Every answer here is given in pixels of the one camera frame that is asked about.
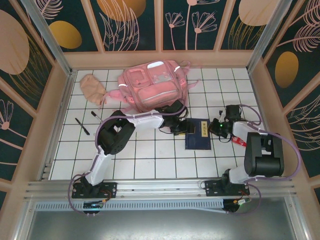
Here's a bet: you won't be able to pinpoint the aluminium mounting rail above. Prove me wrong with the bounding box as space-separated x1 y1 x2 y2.
24 177 300 201

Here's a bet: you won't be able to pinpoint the wall panel pink leaf outlines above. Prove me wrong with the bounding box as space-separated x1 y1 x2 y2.
284 89 320 179

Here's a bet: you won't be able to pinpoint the grey slotted cable duct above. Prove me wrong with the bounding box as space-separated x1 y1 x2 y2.
34 199 227 214

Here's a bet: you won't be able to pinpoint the wall panel gold disc leaves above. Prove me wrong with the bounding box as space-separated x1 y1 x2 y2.
89 0 158 52

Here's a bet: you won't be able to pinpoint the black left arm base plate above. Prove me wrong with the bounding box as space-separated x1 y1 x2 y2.
71 181 118 199

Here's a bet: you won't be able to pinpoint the wall panel pale disc grasses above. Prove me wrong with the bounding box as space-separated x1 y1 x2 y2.
219 0 276 51

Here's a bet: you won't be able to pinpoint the red carton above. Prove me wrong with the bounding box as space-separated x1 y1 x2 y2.
231 136 247 148

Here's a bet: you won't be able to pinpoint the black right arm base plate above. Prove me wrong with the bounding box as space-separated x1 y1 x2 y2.
204 180 251 199

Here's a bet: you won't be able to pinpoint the wall panel with pink flowers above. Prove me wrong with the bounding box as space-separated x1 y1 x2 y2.
162 0 226 52

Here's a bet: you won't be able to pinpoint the aluminium frame post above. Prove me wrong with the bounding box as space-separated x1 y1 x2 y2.
246 0 293 73
21 0 75 75

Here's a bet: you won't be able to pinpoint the wall panel large pale disc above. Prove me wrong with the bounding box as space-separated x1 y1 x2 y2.
0 3 55 111

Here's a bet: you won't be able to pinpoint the slim black pen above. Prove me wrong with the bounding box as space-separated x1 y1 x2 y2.
75 117 90 136

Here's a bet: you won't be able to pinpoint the wall panel tulip outline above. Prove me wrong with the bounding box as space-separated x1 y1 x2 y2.
0 87 35 182

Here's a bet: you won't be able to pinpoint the dark blue paperback book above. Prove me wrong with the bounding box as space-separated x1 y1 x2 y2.
184 118 212 151

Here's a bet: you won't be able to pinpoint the aluminium side rail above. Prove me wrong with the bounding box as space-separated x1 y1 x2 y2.
38 70 77 181

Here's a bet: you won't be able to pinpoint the grey metal sheet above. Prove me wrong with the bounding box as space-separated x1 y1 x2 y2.
14 209 310 240

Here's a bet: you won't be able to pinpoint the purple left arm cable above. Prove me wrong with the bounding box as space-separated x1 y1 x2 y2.
67 103 188 217

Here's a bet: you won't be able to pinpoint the beige fabric pouch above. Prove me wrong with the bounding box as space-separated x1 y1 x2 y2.
79 73 107 106

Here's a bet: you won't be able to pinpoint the pink student backpack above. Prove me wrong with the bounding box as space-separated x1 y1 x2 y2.
98 59 202 115

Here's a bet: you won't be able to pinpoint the wall panel with gold oval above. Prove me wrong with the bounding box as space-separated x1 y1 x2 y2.
27 0 101 53

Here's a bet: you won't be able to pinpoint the wall panel gold oval fern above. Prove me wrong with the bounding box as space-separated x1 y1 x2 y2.
262 0 320 108

